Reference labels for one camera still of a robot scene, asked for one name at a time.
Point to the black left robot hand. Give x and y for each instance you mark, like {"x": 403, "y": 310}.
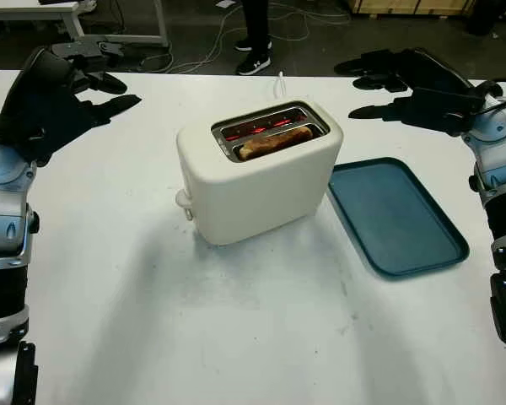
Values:
{"x": 42, "y": 84}

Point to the dark blue plastic tray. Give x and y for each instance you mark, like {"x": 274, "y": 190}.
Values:
{"x": 392, "y": 215}

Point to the white paper sheet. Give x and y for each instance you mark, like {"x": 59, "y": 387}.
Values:
{"x": 224, "y": 2}

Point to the white metal-frame desk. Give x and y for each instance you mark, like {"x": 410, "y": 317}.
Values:
{"x": 33, "y": 9}

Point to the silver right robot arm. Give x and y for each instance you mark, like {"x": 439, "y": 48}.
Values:
{"x": 499, "y": 124}

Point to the white two-slot toaster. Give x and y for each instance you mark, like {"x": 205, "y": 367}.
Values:
{"x": 257, "y": 194}

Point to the person in dark trousers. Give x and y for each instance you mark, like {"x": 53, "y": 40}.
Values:
{"x": 255, "y": 34}

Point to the wooden crate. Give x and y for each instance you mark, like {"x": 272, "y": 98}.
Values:
{"x": 405, "y": 6}

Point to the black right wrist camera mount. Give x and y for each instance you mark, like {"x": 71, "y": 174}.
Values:
{"x": 438, "y": 111}

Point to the browned toast slice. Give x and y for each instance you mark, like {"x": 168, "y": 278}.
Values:
{"x": 274, "y": 141}

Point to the white sneaker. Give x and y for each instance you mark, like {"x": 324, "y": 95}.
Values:
{"x": 88, "y": 3}

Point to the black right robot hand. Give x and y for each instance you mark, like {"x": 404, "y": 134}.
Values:
{"x": 430, "y": 69}

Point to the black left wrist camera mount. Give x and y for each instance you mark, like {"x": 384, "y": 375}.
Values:
{"x": 46, "y": 135}

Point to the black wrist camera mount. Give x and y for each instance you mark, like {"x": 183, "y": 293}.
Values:
{"x": 438, "y": 111}
{"x": 46, "y": 135}

